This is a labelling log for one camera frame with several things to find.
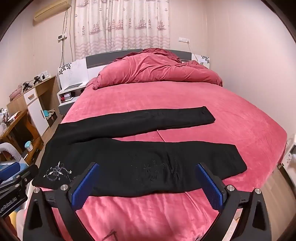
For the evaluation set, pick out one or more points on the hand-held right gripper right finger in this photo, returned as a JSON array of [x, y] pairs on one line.
[[209, 185]]

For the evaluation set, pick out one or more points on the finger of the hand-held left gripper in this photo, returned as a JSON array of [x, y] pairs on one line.
[[30, 172]]

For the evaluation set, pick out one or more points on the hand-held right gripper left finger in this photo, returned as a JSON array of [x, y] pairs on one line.
[[84, 185]]

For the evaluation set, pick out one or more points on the black pants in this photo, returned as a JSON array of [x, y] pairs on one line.
[[138, 162]]

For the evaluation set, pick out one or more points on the blue object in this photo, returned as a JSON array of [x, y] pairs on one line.
[[8, 170]]

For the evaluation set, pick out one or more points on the white and teal cup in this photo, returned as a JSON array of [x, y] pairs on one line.
[[28, 146]]

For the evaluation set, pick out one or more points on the white curved plastic object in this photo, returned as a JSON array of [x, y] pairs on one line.
[[9, 148]]

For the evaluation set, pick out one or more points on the wooden desk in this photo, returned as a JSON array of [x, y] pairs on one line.
[[23, 117]]

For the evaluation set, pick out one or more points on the wooden cabinet with white doors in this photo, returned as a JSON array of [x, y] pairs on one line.
[[37, 115]]

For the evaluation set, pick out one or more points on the teal item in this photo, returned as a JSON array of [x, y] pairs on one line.
[[47, 114]]

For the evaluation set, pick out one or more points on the bed with pink sheet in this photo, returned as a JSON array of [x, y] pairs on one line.
[[231, 111]]

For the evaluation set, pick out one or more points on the pink bag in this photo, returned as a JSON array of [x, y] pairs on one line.
[[15, 93]]

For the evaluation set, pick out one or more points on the red box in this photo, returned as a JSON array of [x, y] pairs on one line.
[[63, 99]]

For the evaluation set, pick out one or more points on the black gadget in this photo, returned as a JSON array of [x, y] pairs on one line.
[[37, 80], [26, 87]]

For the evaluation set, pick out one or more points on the white appliance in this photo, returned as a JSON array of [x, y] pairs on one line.
[[291, 150]]

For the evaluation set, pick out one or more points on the white nightstand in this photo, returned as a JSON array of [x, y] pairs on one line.
[[69, 89]]

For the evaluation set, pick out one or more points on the grey and white headboard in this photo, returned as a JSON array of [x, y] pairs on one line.
[[97, 61]]

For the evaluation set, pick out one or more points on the pink duvet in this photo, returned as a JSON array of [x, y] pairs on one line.
[[150, 69]]

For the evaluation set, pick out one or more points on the beige air conditioner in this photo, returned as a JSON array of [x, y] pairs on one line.
[[50, 11]]

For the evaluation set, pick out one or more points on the ship print curtain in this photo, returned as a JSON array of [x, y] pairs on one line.
[[120, 23]]

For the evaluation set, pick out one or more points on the white wall socket with plug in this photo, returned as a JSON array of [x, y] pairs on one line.
[[62, 36]]

